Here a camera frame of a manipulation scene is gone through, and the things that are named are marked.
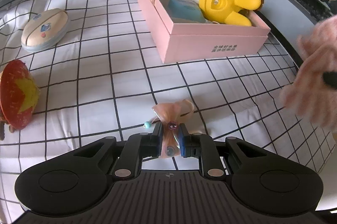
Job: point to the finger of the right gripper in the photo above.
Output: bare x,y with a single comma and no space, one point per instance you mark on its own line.
330,79

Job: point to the yellow rubber toy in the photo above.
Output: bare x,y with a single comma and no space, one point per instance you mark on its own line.
229,11

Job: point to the pink cardboard box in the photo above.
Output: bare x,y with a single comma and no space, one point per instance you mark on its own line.
178,41

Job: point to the red yellow knitted ball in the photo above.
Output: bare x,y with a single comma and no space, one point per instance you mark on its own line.
19,95

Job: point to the pink striped towel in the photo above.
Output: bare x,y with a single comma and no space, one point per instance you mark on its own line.
308,96

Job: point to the pink bow hair clip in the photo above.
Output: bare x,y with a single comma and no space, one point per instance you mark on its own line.
171,115

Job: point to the beige oval pouch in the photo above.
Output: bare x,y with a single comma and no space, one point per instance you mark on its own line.
45,30

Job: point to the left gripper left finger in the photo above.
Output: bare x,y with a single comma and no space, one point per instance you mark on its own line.
135,149

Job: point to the blue tissue pack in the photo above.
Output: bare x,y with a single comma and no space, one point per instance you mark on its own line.
185,10

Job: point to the white black grid tablecloth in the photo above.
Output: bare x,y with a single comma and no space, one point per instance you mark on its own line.
105,75

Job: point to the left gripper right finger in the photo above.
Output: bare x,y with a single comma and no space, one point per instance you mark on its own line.
203,147

